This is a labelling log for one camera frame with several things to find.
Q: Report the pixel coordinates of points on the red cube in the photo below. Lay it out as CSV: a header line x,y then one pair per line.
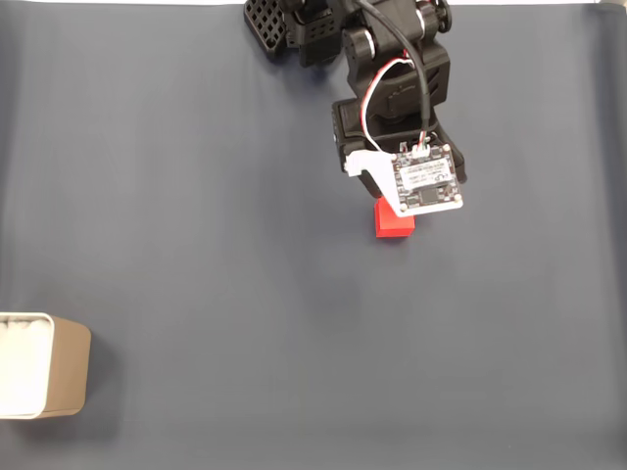
x,y
389,225

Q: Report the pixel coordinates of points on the tan box with white rim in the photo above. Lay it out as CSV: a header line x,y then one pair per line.
x,y
68,367

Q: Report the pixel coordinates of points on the dark grey table mat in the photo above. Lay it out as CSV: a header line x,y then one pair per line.
x,y
294,318

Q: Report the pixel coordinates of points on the white soft padding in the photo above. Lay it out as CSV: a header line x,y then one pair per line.
x,y
24,367

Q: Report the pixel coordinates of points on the camera board on white bracket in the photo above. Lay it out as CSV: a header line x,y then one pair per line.
x,y
426,186

